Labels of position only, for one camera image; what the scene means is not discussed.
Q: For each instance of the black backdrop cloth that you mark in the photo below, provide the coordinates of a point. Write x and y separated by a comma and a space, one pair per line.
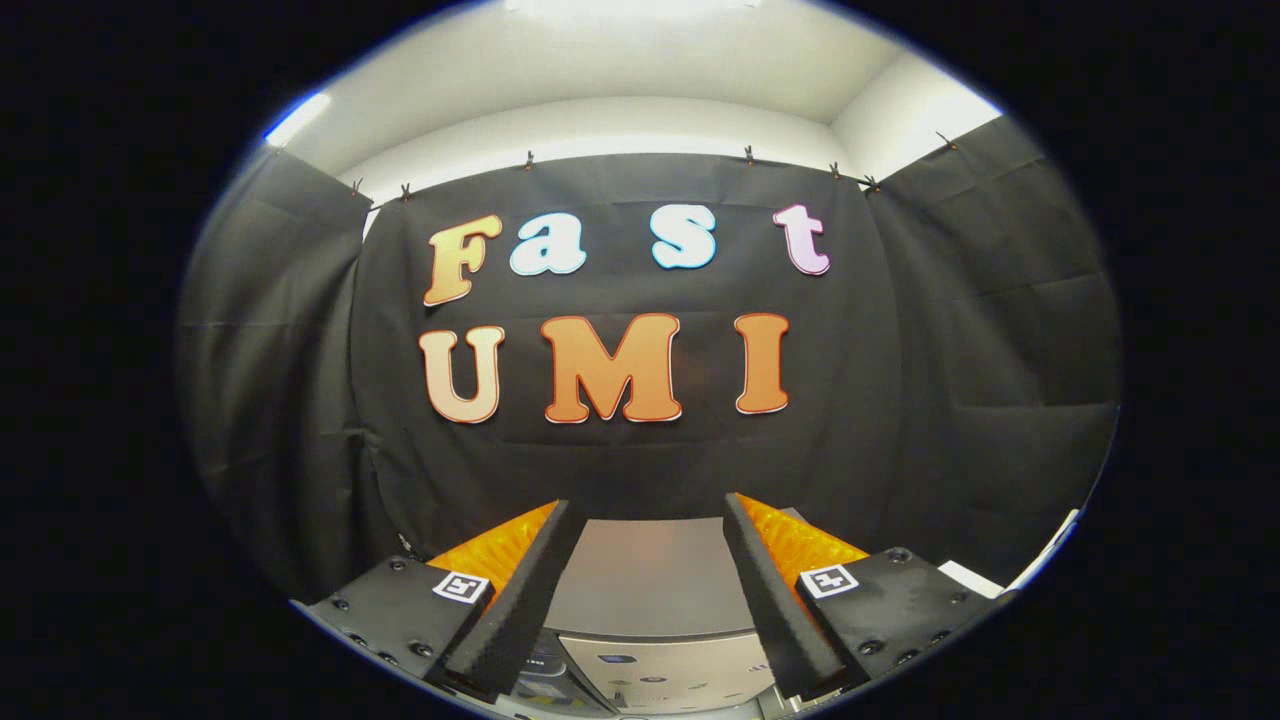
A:
640, 470

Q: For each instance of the grey washing machine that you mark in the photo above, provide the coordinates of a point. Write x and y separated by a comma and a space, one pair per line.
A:
560, 700

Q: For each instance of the row of black cloth clips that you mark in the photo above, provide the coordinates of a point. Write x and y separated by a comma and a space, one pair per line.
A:
529, 160

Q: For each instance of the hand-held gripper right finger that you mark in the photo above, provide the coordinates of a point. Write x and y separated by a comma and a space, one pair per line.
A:
785, 620

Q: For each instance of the white paper sheet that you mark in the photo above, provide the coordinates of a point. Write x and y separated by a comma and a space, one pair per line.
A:
970, 578

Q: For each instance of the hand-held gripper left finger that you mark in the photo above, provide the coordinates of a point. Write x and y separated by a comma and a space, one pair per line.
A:
510, 620

